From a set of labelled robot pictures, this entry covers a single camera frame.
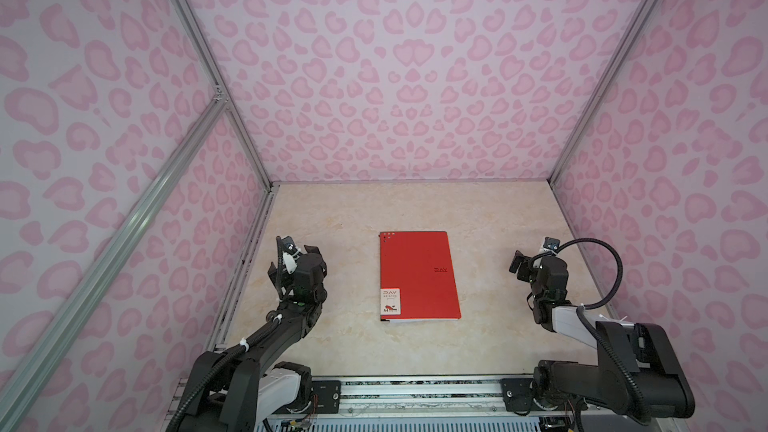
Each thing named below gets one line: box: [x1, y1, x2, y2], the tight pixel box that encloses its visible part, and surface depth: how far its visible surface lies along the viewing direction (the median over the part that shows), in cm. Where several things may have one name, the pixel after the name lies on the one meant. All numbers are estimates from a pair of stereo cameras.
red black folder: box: [378, 231, 462, 323], surface depth 95 cm
